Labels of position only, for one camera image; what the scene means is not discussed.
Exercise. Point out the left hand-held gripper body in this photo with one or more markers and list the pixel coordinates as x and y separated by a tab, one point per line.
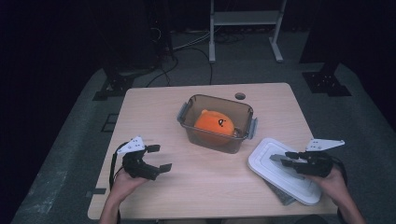
137	166

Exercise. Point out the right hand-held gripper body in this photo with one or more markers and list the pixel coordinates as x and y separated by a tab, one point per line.
316	165

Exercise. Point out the grey cloth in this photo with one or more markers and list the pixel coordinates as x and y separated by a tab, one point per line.
281	196

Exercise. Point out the brown transparent storage box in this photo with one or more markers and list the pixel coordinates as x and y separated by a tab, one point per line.
193	112

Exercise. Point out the orange plush toy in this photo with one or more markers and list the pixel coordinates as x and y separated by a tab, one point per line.
214	124

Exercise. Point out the person's left hand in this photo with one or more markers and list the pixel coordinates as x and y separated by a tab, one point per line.
124	186

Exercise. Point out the person's right hand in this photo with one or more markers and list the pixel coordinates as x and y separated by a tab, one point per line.
333	188

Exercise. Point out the white metal stand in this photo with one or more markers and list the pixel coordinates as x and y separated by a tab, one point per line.
246	18

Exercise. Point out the black stand with base plate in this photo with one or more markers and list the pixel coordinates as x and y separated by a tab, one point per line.
325	84
115	85

